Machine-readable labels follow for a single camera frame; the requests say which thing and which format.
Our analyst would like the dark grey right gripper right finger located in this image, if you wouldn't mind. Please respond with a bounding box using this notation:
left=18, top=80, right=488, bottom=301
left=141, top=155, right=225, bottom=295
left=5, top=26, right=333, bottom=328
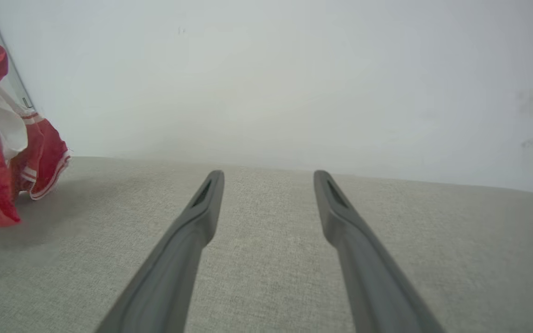
left=313, top=170, right=446, bottom=333

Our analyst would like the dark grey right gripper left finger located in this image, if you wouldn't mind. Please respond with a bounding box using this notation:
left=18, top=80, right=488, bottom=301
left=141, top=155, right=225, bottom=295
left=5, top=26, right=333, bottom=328
left=94, top=170, right=225, bottom=333

